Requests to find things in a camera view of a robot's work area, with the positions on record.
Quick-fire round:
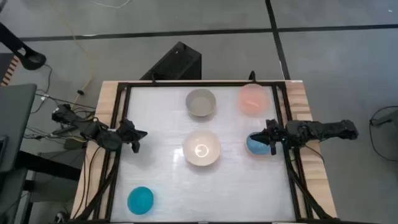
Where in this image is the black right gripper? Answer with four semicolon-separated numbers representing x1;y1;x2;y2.
249;118;287;156

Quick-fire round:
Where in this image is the grey desk top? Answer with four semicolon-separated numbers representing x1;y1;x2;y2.
0;83;38;174

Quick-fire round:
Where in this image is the orange black striped mat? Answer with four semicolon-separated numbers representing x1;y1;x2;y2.
0;54;21;88

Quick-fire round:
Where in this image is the black floor beam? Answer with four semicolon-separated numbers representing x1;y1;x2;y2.
14;150;82;182

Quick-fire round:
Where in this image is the pink bowl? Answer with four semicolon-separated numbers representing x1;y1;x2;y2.
238;83;271;118

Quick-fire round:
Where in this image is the yellow cable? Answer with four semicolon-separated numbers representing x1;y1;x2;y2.
49;0;95;109

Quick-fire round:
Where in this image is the black box case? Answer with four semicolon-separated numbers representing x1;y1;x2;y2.
139;41;203;82

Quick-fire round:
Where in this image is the white table mat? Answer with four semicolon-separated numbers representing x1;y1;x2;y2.
110;86;297;223

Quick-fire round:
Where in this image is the large white bowl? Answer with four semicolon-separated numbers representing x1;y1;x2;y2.
182;129;222;167

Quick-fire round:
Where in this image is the white cable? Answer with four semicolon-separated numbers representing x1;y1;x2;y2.
88;0;132;10

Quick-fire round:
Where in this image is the teal bowl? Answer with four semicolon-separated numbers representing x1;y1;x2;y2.
127;186;155;216

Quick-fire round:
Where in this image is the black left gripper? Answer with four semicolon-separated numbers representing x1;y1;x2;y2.
117;118;149;154

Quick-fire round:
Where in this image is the light blue bowl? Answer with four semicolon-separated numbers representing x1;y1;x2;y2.
246;132;272;156

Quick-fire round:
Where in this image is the black cable bundle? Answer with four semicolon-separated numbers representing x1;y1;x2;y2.
23;63;98;141

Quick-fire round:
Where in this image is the black stand leg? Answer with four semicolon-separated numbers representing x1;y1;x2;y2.
0;21;48;71

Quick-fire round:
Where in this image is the grey bowl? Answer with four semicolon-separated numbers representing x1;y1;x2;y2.
185;88;217;118

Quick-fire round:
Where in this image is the black looped cable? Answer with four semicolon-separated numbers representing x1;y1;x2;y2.
369;105;398;163

